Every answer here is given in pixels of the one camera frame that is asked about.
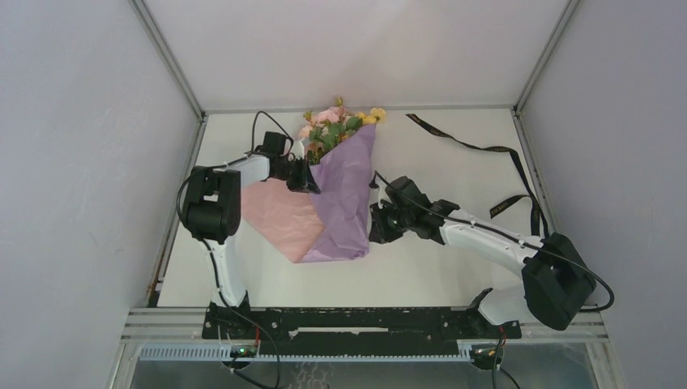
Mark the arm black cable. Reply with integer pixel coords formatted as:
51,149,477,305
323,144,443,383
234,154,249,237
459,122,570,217
373,170,617,314
176,110,297,344

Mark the pink purple wrapping paper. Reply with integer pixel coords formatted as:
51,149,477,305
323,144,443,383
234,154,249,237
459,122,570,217
241,125,376,263

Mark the yellow fake flower stem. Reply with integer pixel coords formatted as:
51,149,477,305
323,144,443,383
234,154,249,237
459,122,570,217
340,112,378,140
369,107,386,124

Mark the white cable duct rail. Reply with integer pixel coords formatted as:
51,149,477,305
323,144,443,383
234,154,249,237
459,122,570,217
139,344,473,362

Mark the pink fake flower stem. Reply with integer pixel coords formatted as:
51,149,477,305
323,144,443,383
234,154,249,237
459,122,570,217
316,96,353,160
298,110,322,159

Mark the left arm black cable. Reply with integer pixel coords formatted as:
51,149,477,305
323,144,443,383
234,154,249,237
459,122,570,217
176,110,297,344

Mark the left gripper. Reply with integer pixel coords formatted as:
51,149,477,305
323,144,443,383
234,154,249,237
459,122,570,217
274,156,320,195

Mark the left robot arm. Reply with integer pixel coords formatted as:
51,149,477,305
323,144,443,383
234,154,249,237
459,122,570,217
176,131,321,338

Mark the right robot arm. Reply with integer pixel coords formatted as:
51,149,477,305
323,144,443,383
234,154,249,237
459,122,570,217
369,173,600,337

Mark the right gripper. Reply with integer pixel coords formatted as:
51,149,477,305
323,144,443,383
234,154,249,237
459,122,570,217
369,199,413,244

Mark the black ribbon strap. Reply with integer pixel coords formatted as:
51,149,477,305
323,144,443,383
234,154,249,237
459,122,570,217
405,113,551,237

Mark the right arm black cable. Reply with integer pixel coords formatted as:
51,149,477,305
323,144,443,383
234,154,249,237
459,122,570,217
373,170,617,314

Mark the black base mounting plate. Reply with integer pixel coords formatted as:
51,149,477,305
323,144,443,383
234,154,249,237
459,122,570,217
201,304,522,355

